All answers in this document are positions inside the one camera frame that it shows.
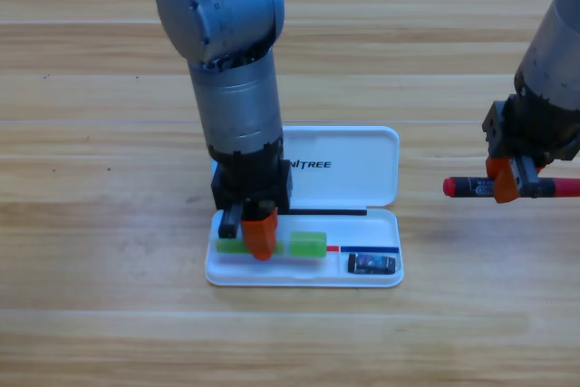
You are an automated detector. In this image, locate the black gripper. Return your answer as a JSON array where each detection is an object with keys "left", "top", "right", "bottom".
[
  {"left": 211, "top": 141, "right": 294, "bottom": 262},
  {"left": 481, "top": 95, "right": 580, "bottom": 205}
]

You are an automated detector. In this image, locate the green and white highlighter pen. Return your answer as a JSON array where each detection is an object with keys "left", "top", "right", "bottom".
[{"left": 216, "top": 231, "right": 328, "bottom": 259}]

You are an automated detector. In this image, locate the red and black marker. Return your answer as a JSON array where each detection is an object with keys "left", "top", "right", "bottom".
[{"left": 442, "top": 176, "right": 580, "bottom": 200}]

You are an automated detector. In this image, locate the dark blue eraser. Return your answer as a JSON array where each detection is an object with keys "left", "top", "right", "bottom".
[{"left": 347, "top": 254, "right": 398, "bottom": 276}]

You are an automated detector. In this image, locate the white Unitree pencil case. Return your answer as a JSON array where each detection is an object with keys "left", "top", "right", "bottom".
[{"left": 204, "top": 125, "right": 404, "bottom": 288}]

